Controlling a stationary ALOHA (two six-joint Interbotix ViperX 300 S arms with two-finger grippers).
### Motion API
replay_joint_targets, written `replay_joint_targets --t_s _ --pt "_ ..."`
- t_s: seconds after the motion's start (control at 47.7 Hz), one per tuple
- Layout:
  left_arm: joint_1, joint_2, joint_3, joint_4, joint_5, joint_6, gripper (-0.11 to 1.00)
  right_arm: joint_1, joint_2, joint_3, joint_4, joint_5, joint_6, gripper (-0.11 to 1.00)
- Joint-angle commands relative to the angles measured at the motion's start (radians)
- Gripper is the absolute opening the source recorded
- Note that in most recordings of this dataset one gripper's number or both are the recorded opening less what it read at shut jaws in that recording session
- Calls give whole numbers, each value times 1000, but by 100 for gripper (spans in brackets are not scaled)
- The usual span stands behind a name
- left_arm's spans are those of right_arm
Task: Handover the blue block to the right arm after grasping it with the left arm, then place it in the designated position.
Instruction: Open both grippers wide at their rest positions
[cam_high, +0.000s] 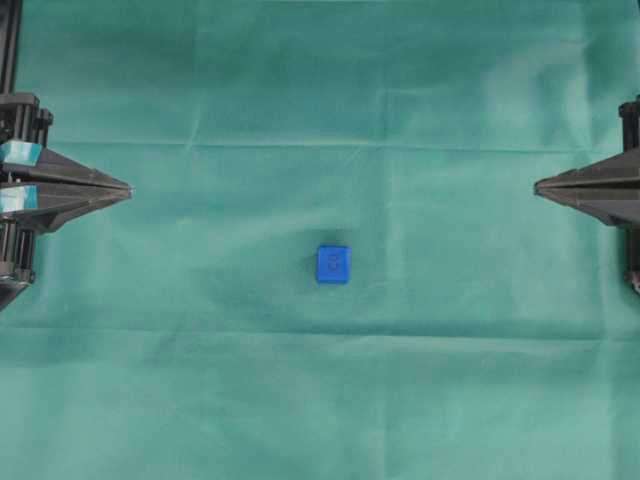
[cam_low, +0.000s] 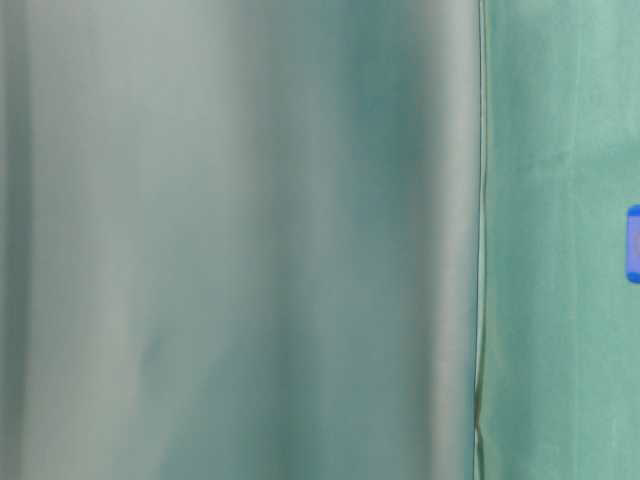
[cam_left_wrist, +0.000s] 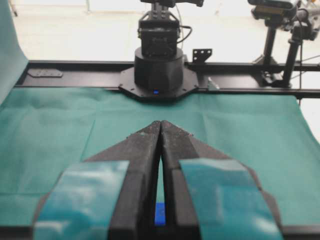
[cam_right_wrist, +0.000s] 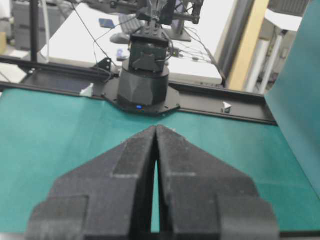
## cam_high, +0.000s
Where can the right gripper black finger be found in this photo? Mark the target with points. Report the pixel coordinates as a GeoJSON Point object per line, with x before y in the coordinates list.
{"type": "Point", "coordinates": [613, 207]}
{"type": "Point", "coordinates": [621, 169]}

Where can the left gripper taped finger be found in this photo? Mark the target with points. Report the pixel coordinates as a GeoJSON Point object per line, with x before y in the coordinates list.
{"type": "Point", "coordinates": [46, 208]}
{"type": "Point", "coordinates": [65, 167]}

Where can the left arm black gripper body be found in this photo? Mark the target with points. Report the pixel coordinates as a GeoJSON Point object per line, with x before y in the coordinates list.
{"type": "Point", "coordinates": [24, 134]}

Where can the blue block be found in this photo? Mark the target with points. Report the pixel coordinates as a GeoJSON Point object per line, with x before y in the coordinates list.
{"type": "Point", "coordinates": [333, 264]}

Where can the green table cloth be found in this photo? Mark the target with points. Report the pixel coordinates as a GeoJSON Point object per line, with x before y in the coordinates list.
{"type": "Point", "coordinates": [485, 333]}

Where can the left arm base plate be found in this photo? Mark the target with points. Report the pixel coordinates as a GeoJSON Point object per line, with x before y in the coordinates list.
{"type": "Point", "coordinates": [9, 291]}

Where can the black frame rail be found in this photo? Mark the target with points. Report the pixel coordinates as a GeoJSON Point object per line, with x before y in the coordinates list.
{"type": "Point", "coordinates": [10, 26]}

